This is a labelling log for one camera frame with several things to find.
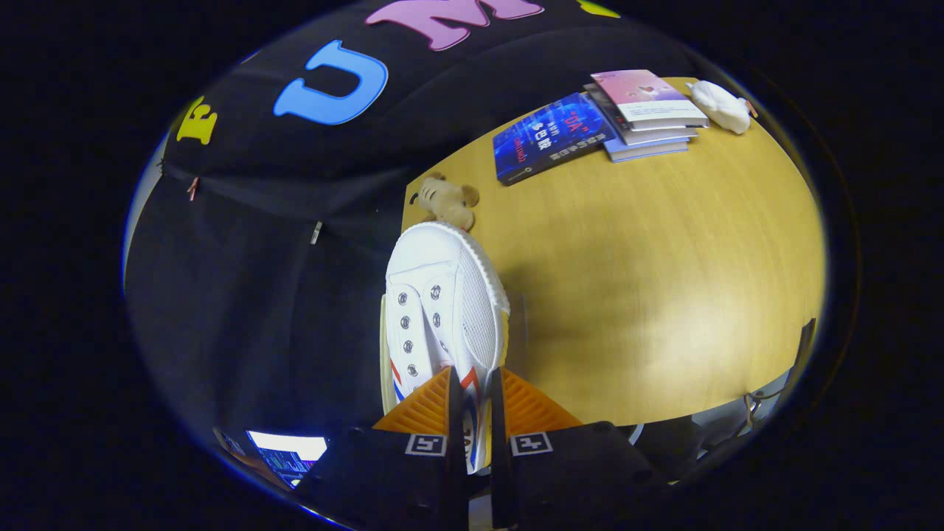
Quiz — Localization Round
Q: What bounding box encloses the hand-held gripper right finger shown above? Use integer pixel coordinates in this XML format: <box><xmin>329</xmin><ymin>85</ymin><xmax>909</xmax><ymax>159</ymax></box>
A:
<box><xmin>489</xmin><ymin>367</ymin><xmax>672</xmax><ymax>531</ymax></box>

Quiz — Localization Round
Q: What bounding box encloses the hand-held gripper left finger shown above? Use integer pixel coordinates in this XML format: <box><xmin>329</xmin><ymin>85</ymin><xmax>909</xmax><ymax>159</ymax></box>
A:
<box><xmin>294</xmin><ymin>366</ymin><xmax>468</xmax><ymax>531</ymax></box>

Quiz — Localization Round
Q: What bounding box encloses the white shoe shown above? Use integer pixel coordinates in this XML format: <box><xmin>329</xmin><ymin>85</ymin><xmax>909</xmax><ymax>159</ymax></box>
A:
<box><xmin>383</xmin><ymin>221</ymin><xmax>511</xmax><ymax>473</ymax></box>
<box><xmin>378</xmin><ymin>294</ymin><xmax>403</xmax><ymax>415</ymax></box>

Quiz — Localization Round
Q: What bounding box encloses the computer monitor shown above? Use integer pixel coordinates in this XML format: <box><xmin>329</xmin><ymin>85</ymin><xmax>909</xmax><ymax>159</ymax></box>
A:
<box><xmin>247</xmin><ymin>430</ymin><xmax>327</xmax><ymax>487</ymax></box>

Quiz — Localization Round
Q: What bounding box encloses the beige plush toy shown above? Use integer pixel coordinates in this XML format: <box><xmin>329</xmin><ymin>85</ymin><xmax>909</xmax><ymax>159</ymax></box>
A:
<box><xmin>409</xmin><ymin>173</ymin><xmax>480</xmax><ymax>231</ymax></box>

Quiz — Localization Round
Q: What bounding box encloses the black flat object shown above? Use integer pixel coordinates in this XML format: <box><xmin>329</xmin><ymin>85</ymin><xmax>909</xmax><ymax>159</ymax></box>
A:
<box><xmin>796</xmin><ymin>317</ymin><xmax>818</xmax><ymax>369</ymax></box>

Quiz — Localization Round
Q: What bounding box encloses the light blue book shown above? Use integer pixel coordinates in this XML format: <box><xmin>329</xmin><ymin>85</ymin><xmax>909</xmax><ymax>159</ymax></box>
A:
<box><xmin>603</xmin><ymin>136</ymin><xmax>690</xmax><ymax>163</ymax></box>

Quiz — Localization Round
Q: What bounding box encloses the pink book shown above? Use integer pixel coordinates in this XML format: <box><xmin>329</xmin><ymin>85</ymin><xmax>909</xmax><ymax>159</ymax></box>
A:
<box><xmin>590</xmin><ymin>69</ymin><xmax>710</xmax><ymax>132</ymax></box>

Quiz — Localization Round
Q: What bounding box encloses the white plush toy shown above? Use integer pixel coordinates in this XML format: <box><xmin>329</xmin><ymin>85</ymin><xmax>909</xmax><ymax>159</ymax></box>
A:
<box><xmin>687</xmin><ymin>80</ymin><xmax>753</xmax><ymax>135</ymax></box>

